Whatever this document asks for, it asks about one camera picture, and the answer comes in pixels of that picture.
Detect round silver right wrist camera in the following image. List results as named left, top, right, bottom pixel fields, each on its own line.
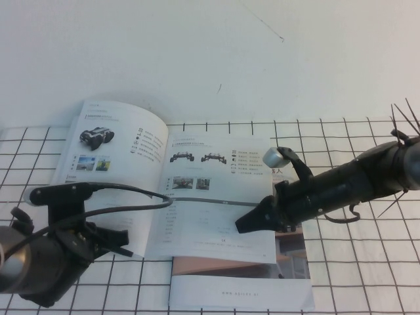
left=262, top=146, right=289, bottom=169

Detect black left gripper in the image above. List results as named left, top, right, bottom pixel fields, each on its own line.
left=51, top=219, right=146, bottom=274

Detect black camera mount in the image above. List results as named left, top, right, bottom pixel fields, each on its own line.
left=277, top=146, right=316, bottom=186
left=31, top=182, right=95, bottom=231

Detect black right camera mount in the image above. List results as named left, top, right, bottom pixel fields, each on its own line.
left=277, top=146, right=316, bottom=186

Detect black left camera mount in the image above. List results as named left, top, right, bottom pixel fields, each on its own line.
left=31, top=182, right=95, bottom=231

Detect black left camera cable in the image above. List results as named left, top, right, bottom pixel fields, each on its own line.
left=0, top=182, right=175, bottom=261

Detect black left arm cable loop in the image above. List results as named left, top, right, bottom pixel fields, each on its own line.
left=10, top=206, right=34, bottom=236

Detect AgileX booklet with cover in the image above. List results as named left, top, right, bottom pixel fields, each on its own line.
left=49, top=99, right=278, bottom=264

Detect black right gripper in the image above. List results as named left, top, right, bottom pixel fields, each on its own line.
left=235, top=175, right=328, bottom=235

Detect black cable tie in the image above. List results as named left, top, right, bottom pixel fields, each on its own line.
left=377, top=188, right=410, bottom=219
left=390, top=103, right=404, bottom=141
left=405, top=97, right=420, bottom=129

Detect AgileX booklet lying closed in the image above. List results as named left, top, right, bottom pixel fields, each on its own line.
left=167, top=163, right=316, bottom=311

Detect white black grid table mat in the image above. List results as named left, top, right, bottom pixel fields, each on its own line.
left=0, top=116, right=420, bottom=315

